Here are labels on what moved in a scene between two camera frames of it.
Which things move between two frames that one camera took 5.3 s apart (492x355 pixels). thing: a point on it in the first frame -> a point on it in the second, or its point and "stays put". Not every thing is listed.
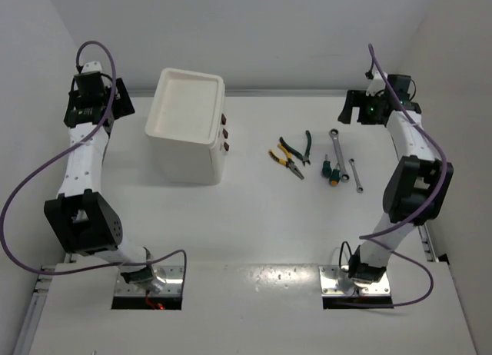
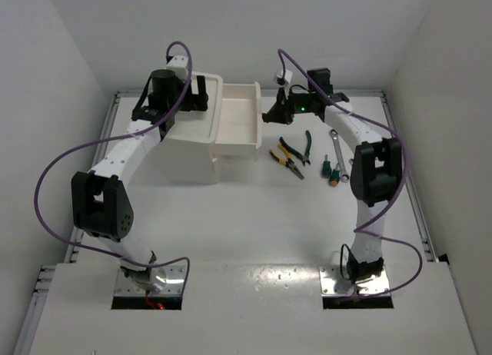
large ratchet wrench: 334,133 stays put
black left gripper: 121,107 -> 196,103
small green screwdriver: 327,169 stays put
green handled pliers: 295,152 stays put
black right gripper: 358,98 -> 282,111
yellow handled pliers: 288,163 stays put
